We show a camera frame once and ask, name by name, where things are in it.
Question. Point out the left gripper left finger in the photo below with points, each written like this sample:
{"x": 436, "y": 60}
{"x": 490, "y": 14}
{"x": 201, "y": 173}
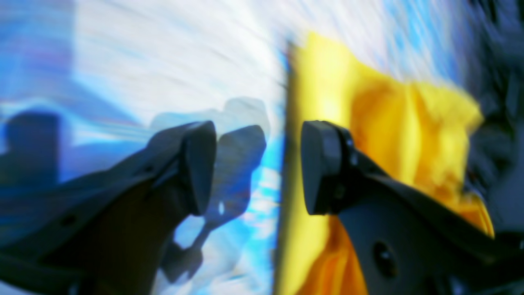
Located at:
{"x": 105, "y": 233}

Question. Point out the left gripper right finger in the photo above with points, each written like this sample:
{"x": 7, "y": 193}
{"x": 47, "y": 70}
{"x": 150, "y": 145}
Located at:
{"x": 406, "y": 242}

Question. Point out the yellow T-shirt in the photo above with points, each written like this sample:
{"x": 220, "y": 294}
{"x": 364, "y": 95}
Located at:
{"x": 416, "y": 131}

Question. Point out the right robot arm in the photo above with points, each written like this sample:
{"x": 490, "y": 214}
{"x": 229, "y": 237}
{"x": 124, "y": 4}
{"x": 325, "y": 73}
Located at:
{"x": 495, "y": 164}

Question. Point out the patterned blue tablecloth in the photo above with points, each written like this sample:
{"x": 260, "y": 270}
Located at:
{"x": 85, "y": 83}

